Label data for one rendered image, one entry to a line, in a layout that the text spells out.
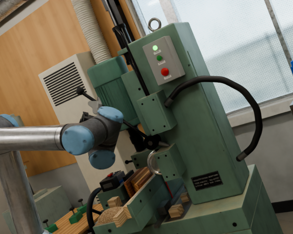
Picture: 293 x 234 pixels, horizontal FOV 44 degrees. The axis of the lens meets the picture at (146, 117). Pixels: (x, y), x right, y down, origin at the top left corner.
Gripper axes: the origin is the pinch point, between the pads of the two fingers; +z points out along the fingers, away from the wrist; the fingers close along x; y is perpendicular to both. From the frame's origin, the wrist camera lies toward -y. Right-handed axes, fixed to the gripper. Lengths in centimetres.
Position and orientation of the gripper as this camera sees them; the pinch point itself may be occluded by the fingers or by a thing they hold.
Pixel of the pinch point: (94, 112)
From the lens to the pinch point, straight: 160.0
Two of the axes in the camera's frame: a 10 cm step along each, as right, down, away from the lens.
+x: -3.6, 8.5, 3.9
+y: -9.0, -2.0, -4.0
